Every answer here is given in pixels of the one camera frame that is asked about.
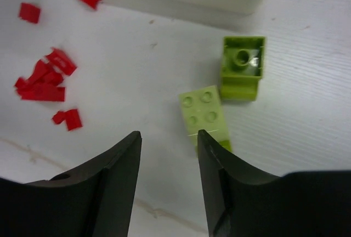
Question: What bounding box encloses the pale green duplo brick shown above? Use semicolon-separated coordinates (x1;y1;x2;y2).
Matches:
179;86;232;152

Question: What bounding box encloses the red lego slope piece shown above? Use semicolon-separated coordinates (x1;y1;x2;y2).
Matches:
14;59;65;102

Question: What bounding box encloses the small red lego brick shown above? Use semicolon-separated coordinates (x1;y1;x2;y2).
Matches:
18;2;41;24

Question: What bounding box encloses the red curved lego piece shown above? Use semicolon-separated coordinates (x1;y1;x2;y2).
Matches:
45;47;77;76

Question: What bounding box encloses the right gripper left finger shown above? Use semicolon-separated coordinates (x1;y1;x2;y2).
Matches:
1;131;142;236

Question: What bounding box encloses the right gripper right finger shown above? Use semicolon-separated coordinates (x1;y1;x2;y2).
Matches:
197;130;350;236

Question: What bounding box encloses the red lego piece lower right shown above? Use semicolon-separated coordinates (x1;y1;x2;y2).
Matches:
52;109;83;131

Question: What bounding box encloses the dark green duplo brick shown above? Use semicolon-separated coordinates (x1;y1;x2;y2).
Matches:
219;36;266;101

